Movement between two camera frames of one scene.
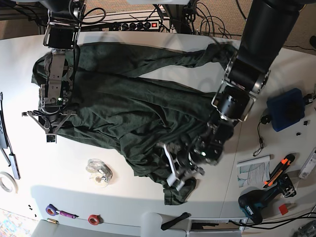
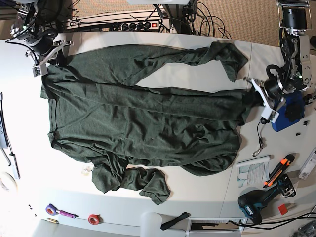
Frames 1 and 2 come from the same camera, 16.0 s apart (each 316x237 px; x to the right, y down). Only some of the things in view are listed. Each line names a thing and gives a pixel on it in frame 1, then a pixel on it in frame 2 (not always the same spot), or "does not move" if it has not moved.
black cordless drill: (251, 202) does not move
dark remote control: (3, 139) does not move
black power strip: (135, 26) does not move
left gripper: (50, 122) -> (45, 50)
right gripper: (180, 172) -> (271, 95)
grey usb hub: (15, 165) does not move
